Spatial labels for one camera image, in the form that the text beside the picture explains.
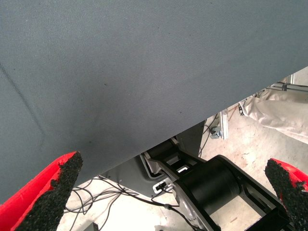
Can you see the grey metal box red light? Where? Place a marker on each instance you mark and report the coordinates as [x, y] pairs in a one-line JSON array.
[[91, 227]]

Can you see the thin dark metal rod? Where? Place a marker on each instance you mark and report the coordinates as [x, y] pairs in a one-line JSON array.
[[296, 87]]

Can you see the dark grey table cloth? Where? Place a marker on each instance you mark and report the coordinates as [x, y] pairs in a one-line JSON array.
[[144, 60]]

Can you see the beige cloth cover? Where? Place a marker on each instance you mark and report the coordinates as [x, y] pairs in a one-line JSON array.
[[281, 113]]

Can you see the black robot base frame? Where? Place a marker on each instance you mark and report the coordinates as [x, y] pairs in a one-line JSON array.
[[211, 183]]

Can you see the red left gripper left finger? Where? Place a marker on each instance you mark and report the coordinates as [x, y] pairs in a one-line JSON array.
[[36, 204]]

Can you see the dark grey metal panel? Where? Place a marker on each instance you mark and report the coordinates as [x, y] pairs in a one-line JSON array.
[[134, 173]]

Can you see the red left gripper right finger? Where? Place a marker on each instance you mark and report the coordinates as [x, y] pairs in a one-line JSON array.
[[293, 195]]

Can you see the grey metal corner bracket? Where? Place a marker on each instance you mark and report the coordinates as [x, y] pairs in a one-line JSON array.
[[215, 134]]

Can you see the aluminium profile post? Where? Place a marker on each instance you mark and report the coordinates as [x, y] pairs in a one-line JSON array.
[[223, 125]]

